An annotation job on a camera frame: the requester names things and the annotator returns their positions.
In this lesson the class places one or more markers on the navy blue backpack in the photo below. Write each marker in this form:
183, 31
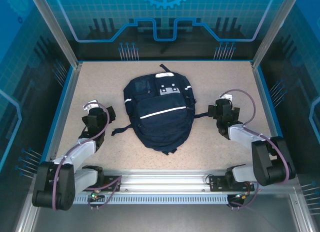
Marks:
162, 121

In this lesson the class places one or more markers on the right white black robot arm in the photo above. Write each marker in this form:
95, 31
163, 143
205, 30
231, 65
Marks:
270, 161

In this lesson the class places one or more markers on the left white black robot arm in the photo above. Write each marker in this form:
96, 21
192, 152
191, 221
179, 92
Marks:
75, 154

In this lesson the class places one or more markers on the left connector with green light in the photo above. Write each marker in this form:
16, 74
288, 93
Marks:
95, 195

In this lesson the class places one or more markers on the connector with green light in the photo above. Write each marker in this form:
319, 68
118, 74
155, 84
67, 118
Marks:
241, 196
95, 195

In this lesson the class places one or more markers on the right connector with green light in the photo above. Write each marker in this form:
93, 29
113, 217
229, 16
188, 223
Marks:
241, 196

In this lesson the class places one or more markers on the steel bottom panel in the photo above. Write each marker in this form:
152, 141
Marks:
162, 219

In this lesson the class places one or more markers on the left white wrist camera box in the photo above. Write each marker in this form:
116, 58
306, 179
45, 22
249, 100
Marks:
91, 104

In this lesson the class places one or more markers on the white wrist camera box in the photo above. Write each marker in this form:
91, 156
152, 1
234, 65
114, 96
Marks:
227, 96
91, 104

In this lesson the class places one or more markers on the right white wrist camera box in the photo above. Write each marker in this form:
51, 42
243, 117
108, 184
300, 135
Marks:
227, 96

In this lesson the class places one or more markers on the right aluminium side rail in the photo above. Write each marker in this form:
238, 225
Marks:
262, 91

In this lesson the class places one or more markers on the aluminium side rail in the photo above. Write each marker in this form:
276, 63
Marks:
262, 91
68, 91

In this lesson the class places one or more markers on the left aluminium side rail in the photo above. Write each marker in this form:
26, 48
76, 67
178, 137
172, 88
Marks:
68, 91

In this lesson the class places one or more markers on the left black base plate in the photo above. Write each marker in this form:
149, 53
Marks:
112, 183

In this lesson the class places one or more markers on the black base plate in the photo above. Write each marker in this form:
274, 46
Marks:
112, 183
216, 183

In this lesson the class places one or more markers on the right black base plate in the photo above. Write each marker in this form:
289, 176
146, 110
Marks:
216, 183

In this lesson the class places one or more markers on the aluminium mounting rail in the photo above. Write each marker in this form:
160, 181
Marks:
162, 180

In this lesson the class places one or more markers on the right aluminium frame post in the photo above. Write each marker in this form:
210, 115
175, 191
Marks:
272, 29

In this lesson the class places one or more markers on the aluminium frame post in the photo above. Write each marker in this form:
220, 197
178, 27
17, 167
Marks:
272, 29
56, 29

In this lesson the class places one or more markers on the left aluminium frame post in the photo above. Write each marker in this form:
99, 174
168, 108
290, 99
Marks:
56, 29

